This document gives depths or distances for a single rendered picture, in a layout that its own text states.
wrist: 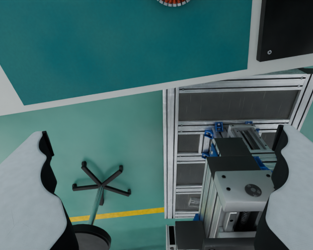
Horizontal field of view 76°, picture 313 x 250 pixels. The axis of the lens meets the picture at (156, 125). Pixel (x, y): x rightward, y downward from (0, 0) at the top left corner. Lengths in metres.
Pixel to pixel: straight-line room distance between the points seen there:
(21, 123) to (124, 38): 1.38
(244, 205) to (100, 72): 0.45
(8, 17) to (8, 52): 0.08
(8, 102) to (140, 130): 1.01
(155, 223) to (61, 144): 1.32
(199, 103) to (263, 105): 0.37
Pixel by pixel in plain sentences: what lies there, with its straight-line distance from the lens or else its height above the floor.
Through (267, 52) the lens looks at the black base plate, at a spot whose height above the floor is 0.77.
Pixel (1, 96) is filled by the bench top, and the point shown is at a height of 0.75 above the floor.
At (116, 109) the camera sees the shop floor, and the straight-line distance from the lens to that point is 1.45.
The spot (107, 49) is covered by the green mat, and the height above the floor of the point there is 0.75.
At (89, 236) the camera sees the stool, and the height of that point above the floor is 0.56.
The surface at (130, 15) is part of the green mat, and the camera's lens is 0.51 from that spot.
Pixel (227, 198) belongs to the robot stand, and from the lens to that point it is 0.47.
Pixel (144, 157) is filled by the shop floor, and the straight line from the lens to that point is 1.68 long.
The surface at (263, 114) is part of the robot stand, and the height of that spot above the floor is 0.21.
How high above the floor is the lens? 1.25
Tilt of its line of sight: 57 degrees down
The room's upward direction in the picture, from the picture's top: 180 degrees clockwise
